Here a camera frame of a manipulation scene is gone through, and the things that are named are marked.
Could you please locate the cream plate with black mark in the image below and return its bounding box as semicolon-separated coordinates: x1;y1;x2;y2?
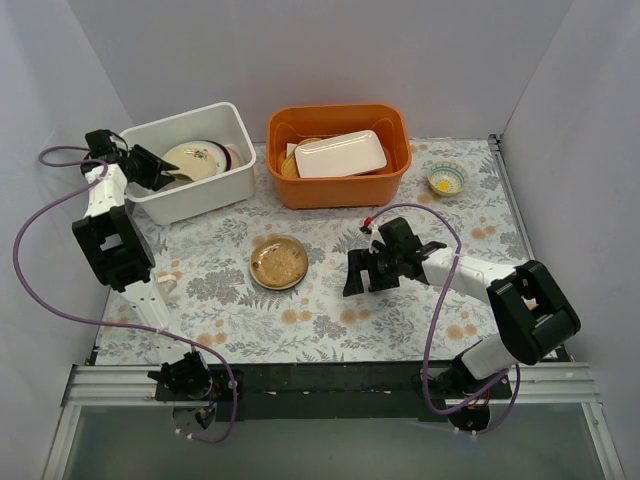
162;142;224;182

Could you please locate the brown glossy small plate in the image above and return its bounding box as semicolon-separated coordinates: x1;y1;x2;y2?
249;236;309;291

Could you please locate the pink plate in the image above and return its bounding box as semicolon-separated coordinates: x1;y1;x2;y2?
226;145;244;170

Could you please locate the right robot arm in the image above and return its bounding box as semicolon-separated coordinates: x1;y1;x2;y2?
343;217;581;398

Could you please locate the white plastic bin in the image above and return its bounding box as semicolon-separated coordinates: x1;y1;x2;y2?
121;102;256;225

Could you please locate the tan round plate in bin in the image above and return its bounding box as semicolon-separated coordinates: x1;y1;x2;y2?
278;138;319;179

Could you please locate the orange plastic bin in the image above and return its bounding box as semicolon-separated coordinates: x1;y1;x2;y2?
266;104;412;210

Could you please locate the patterned small bowl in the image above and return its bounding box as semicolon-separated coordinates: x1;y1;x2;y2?
427;160;470;196

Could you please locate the white rectangular tray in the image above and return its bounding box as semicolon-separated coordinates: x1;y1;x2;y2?
293;130;387;179

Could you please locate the floral table mat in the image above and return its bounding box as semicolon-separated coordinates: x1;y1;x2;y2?
93;138;571;366

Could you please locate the white ceramic mug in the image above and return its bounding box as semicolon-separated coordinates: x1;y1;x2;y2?
156;274;178;295

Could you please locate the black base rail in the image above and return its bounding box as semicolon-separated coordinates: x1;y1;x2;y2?
154;360;481;422

